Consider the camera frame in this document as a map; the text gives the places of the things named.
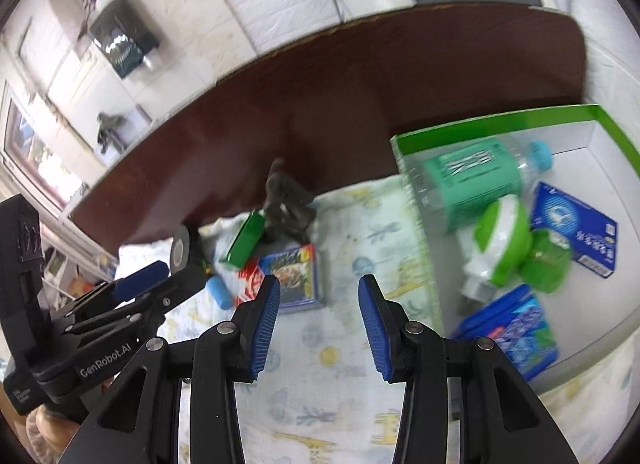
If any dark wooden headboard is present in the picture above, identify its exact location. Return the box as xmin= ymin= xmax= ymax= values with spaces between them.
xmin=67 ymin=3 xmax=589 ymax=246

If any dark claw hair clip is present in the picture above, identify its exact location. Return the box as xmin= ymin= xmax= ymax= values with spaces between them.
xmin=260 ymin=158 xmax=317 ymax=245

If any black tape roll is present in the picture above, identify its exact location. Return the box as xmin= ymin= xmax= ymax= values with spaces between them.
xmin=170 ymin=225 xmax=207 ymax=290

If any dark paper cup dispenser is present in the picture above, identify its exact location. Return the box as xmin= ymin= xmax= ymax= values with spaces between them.
xmin=89 ymin=0 xmax=161 ymax=80

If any glass door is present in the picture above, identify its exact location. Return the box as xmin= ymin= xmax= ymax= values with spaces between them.
xmin=0 ymin=84 xmax=92 ymax=216

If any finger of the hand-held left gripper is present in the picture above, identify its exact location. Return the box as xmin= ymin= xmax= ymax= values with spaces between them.
xmin=66 ymin=263 xmax=209 ymax=338
xmin=66 ymin=260 xmax=171 ymax=320

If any green white mosquito repellent plug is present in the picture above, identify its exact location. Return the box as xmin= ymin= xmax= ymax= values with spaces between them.
xmin=460 ymin=195 xmax=574 ymax=303

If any small green carton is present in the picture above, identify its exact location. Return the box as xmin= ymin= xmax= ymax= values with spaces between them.
xmin=218 ymin=211 xmax=267 ymax=266

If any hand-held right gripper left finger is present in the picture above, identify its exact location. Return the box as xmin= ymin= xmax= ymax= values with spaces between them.
xmin=52 ymin=274 xmax=281 ymax=464

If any grey wall faucet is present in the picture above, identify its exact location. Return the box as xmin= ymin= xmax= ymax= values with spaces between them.
xmin=95 ymin=112 xmax=126 ymax=155

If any colourful card box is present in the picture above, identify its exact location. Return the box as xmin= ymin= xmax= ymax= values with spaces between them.
xmin=235 ymin=244 xmax=326 ymax=313

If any green cardboard box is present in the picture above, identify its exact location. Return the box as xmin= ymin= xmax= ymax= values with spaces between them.
xmin=390 ymin=104 xmax=640 ymax=395

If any green label water bottle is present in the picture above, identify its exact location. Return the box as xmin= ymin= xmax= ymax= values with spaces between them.
xmin=402 ymin=137 xmax=554 ymax=233

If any giraffe printed blanket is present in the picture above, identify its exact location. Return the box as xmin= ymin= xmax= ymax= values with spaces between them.
xmin=115 ymin=174 xmax=637 ymax=464

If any person's left hand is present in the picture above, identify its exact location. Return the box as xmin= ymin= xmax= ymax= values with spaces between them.
xmin=22 ymin=401 xmax=91 ymax=451

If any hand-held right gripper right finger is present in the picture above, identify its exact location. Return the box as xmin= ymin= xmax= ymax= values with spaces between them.
xmin=357 ymin=274 xmax=581 ymax=464

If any blue square plastic container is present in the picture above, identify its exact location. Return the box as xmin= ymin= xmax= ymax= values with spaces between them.
xmin=452 ymin=284 xmax=559 ymax=383

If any light blue cylinder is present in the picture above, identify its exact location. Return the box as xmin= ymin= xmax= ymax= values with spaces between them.
xmin=206 ymin=275 xmax=234 ymax=310

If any blue medicine carton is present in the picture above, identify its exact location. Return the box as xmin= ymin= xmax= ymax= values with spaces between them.
xmin=531 ymin=181 xmax=619 ymax=279

